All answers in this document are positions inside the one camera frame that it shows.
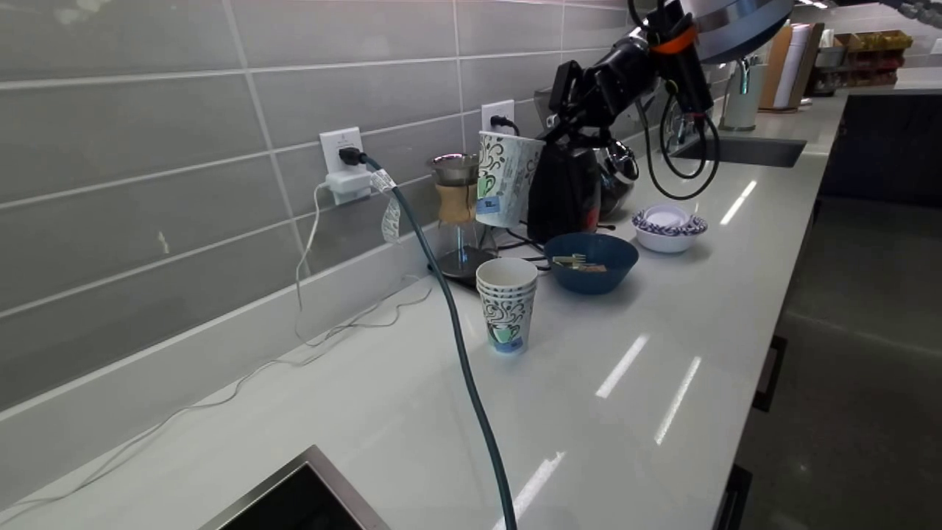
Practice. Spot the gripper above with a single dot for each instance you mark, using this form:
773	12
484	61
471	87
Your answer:
618	73

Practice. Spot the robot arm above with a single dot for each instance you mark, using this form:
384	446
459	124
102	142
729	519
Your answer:
736	26

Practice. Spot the large printed paper cup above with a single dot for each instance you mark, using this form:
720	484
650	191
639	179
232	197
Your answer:
508	177

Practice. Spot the stack of patterned paper bowls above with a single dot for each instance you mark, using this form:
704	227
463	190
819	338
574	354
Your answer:
666	237

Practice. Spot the stack of printed paper cups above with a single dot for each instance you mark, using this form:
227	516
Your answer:
506	309

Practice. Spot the black kettle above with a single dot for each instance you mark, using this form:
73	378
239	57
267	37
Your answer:
618	173

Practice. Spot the black coffee machine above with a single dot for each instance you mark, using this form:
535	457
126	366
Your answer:
563	191

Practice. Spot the white lid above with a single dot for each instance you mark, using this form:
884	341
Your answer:
667	216

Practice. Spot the heap of packets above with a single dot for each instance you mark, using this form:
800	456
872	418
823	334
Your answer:
580	263

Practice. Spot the glass pour-over carafe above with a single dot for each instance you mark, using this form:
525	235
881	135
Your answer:
458	221

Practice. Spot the steel canister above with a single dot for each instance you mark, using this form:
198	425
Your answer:
742	96

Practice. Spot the blue bowl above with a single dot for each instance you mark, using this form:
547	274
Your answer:
589	280

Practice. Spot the sink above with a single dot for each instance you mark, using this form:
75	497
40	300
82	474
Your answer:
743	151

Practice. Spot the black scale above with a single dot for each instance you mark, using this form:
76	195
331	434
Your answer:
471	271

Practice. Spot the wooden board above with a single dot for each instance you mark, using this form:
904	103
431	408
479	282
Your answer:
773	70

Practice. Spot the paper towel roll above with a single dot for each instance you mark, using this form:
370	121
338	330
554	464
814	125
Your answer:
791	66

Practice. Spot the white charger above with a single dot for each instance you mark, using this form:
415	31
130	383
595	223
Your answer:
349	184

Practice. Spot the shelf with yellow bins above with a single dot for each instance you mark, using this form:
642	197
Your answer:
872	55

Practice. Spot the dark cabinet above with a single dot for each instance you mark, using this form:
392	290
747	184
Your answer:
883	147

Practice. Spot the black inset cooktop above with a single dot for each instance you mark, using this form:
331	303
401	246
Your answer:
302	500

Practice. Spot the white wall socket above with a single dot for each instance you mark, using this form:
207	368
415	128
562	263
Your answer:
335	141
494	109

